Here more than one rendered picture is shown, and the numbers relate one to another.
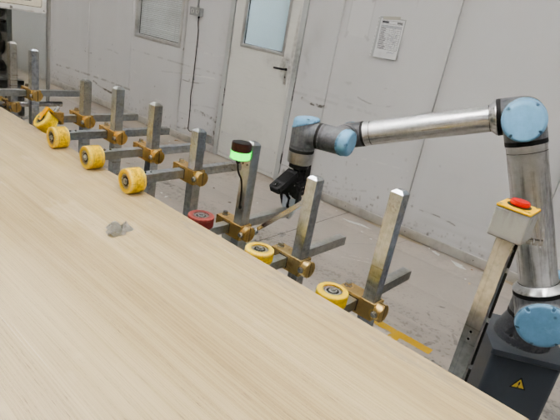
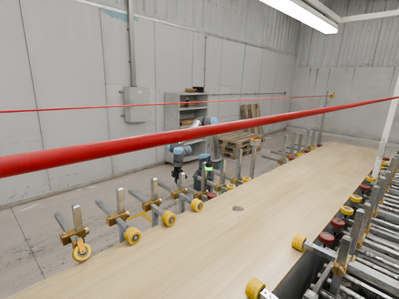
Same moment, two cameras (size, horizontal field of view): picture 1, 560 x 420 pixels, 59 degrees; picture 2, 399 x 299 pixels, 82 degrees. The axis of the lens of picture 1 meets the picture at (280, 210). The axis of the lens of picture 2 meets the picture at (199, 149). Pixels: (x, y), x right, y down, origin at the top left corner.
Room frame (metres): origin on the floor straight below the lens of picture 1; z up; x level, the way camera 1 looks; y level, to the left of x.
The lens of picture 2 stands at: (1.31, 1.91, 1.78)
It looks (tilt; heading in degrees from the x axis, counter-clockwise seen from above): 16 degrees down; 276
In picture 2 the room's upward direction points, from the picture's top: 2 degrees clockwise
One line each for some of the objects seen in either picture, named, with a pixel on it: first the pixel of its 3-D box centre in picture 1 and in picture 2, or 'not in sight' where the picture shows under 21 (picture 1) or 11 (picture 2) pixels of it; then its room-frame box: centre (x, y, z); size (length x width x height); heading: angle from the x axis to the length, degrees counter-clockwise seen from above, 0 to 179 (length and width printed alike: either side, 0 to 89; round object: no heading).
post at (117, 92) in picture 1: (115, 146); (122, 221); (1.92, 0.70, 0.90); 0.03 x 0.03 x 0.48; 52
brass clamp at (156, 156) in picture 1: (148, 152); (152, 203); (1.78, 0.52, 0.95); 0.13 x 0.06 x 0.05; 52
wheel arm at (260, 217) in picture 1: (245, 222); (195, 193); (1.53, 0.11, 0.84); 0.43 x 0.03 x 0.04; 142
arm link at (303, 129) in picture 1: (305, 133); (178, 154); (1.71, -0.04, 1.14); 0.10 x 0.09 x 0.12; 68
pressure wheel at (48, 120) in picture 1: (45, 122); (81, 252); (1.98, 1.02, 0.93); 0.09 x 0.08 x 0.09; 142
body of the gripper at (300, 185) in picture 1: (297, 178); (177, 171); (1.72, -0.04, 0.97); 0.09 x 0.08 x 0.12; 141
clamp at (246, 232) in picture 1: (234, 227); (202, 194); (1.47, 0.13, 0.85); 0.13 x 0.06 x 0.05; 52
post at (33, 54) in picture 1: (33, 99); not in sight; (2.39, 1.29, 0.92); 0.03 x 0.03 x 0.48; 52
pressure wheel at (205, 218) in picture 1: (199, 230); (211, 200); (1.37, 0.23, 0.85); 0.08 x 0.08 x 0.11
